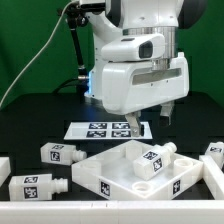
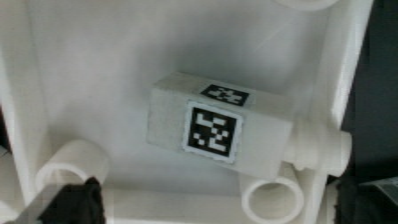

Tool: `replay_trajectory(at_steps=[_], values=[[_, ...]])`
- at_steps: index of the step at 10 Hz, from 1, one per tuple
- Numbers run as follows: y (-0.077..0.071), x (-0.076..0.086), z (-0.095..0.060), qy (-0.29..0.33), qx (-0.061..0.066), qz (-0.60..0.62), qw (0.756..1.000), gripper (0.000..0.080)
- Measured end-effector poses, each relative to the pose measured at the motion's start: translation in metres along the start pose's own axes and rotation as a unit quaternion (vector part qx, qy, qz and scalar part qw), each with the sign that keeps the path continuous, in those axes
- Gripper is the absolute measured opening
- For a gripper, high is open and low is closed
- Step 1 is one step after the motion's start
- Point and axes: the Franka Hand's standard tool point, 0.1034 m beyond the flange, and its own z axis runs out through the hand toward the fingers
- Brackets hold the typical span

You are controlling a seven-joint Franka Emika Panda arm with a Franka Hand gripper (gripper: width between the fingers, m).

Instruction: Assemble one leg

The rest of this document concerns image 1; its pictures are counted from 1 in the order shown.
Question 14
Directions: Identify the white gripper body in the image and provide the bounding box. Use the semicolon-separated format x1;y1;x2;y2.
102;52;189;114

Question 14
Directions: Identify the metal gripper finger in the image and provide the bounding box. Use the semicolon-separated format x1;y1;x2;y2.
159;101;174;127
125;111;141;137

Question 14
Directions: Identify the white square tabletop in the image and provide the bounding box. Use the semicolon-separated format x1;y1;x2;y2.
72;140;203;201

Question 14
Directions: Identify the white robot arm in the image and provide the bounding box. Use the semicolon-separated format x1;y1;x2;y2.
79;0;207;137

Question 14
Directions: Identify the white marker tag sheet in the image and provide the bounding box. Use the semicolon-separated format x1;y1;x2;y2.
63;121;153;141

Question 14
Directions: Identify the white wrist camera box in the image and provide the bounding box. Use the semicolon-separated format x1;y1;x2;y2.
101;33;165;62

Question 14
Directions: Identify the black cable at base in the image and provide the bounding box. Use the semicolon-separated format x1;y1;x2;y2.
51;77;88;94

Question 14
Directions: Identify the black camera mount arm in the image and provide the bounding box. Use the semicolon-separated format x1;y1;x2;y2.
54;3;89;94

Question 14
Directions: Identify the grey cable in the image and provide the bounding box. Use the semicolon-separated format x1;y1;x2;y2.
0;0;81;109

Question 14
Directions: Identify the white front rail fence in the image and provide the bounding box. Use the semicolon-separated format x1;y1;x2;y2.
0;200;224;224

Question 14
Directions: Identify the white left rail block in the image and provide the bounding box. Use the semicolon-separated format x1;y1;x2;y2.
0;157;11;187

